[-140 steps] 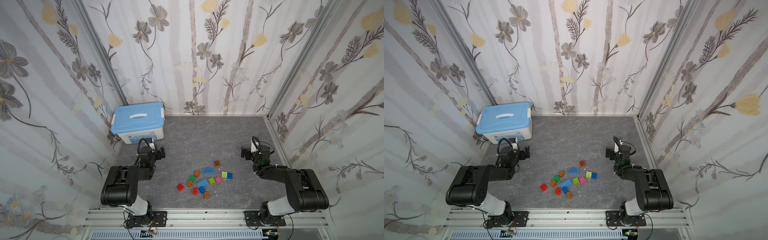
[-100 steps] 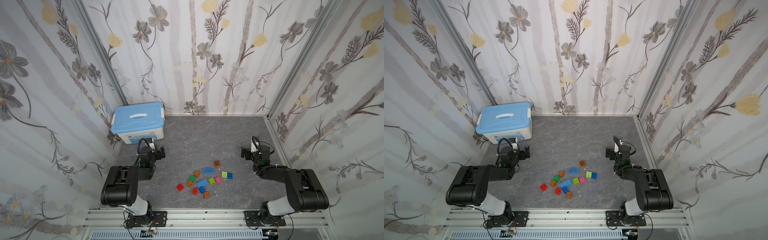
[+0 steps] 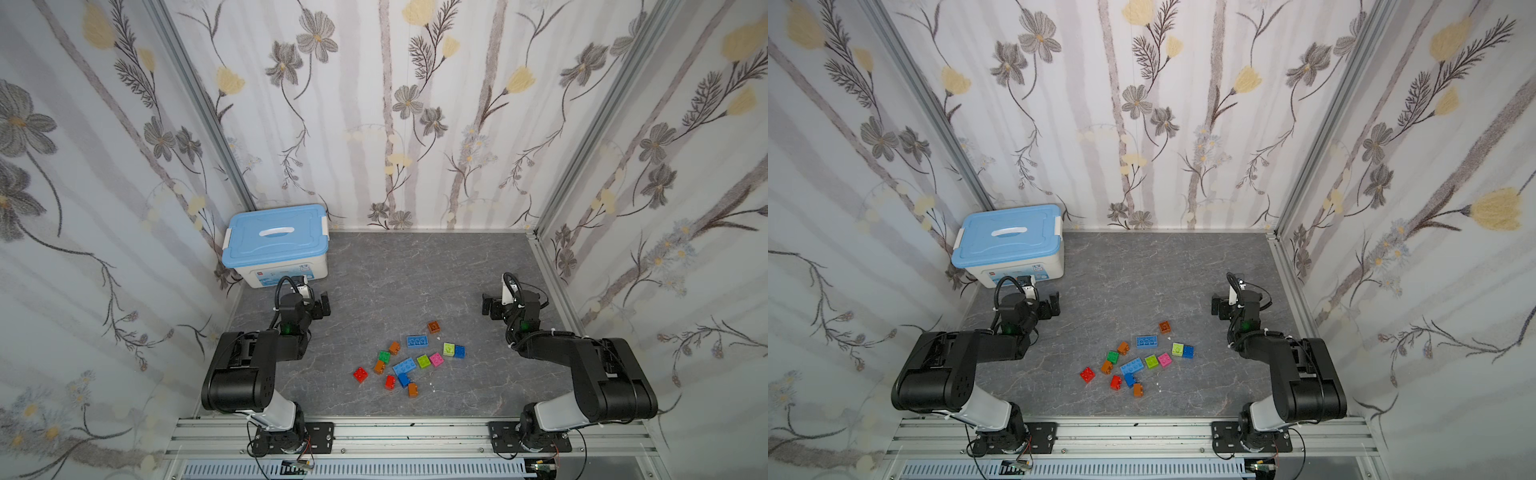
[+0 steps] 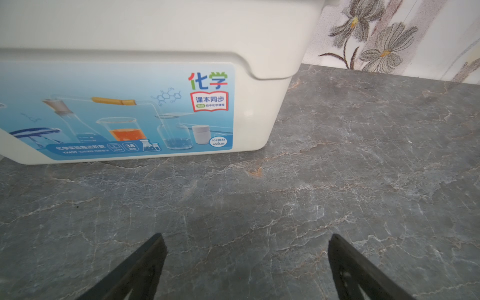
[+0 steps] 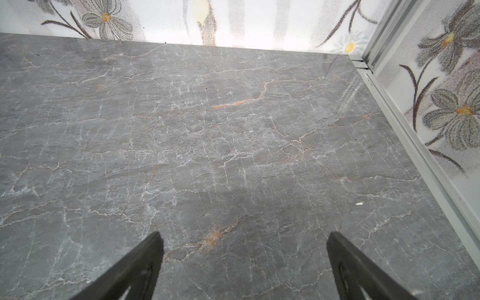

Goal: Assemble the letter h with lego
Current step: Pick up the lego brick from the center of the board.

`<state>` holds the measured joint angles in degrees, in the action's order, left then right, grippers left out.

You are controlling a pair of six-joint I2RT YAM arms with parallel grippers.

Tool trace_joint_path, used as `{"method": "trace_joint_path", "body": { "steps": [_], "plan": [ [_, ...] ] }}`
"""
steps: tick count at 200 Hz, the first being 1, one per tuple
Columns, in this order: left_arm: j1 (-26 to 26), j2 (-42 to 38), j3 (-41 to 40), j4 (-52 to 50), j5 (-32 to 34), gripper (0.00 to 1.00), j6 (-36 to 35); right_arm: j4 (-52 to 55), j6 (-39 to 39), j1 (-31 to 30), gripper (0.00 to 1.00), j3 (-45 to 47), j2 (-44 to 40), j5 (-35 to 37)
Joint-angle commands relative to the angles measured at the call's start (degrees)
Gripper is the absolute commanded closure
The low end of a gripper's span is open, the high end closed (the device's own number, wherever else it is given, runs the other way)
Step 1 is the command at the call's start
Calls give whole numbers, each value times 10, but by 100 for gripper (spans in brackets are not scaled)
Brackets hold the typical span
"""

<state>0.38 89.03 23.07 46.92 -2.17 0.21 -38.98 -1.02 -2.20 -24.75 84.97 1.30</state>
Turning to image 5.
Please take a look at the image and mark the aluminium frame corner post right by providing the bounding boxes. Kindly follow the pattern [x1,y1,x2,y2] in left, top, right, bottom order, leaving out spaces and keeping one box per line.
[347,1,480,263]

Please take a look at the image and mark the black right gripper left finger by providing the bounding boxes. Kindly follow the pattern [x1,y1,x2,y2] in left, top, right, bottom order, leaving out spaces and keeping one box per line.
[72,231,165,300]

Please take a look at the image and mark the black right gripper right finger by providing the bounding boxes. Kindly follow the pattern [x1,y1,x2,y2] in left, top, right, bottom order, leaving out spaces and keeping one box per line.
[326,231,416,300]

